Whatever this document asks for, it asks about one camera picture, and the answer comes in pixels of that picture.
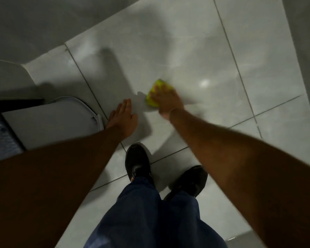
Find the person's right hand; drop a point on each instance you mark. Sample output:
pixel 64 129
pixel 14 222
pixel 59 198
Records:
pixel 168 100

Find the person's left hand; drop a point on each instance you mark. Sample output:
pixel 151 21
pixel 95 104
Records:
pixel 123 121

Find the person's right fingers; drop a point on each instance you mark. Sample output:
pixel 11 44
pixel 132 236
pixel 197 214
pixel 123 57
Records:
pixel 160 91

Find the person's left thumb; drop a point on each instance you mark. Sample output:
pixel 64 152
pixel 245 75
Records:
pixel 134 120

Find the person's left little finger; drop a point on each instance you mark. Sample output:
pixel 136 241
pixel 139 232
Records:
pixel 111 116

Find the person's left middle finger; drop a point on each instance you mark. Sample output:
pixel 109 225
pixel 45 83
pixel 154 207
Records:
pixel 123 107

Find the yellow cleaning sponge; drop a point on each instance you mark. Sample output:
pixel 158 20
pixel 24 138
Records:
pixel 152 98

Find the person's left forearm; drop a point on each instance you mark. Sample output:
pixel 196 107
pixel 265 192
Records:
pixel 46 183

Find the person's right forearm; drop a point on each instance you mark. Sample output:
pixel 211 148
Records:
pixel 248 173

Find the black left shoe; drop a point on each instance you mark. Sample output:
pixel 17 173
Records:
pixel 137 160

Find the black shoe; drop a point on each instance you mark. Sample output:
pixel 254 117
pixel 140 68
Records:
pixel 137 160
pixel 192 180

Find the white toilet lid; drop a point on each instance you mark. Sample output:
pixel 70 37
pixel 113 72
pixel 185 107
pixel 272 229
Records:
pixel 54 121

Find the black right shoe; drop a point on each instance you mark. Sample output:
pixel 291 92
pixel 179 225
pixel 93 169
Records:
pixel 192 180

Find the blue trousers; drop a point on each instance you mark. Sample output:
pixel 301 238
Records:
pixel 149 219

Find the dark blue patterned mat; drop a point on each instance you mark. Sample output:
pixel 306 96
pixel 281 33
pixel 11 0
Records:
pixel 1 142

